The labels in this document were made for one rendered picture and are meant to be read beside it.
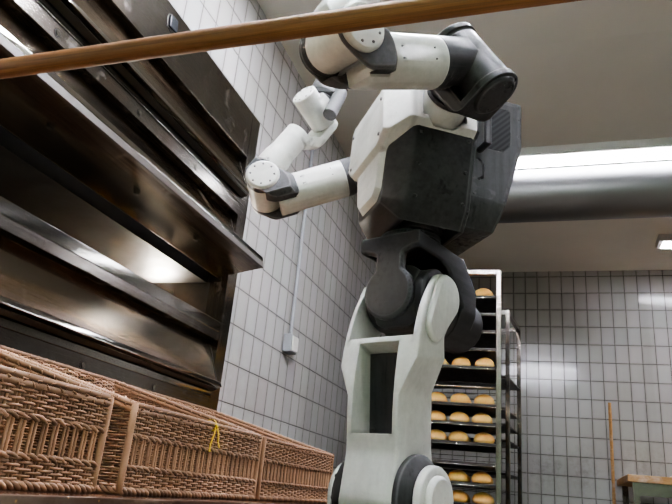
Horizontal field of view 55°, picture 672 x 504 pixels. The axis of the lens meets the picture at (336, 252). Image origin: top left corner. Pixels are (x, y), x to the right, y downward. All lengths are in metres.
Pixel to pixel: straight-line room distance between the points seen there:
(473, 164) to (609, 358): 4.62
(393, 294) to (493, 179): 0.31
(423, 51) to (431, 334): 0.47
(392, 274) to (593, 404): 4.62
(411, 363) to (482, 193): 0.37
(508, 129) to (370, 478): 0.72
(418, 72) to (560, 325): 4.86
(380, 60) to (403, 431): 0.59
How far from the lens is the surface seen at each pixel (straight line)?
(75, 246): 1.83
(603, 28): 3.18
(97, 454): 1.14
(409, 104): 1.23
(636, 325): 5.87
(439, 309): 1.15
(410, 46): 1.08
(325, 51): 1.02
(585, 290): 5.92
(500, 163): 1.31
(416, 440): 1.13
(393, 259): 1.18
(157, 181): 1.90
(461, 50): 1.15
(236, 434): 1.54
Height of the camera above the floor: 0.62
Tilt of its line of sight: 20 degrees up
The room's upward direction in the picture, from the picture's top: 6 degrees clockwise
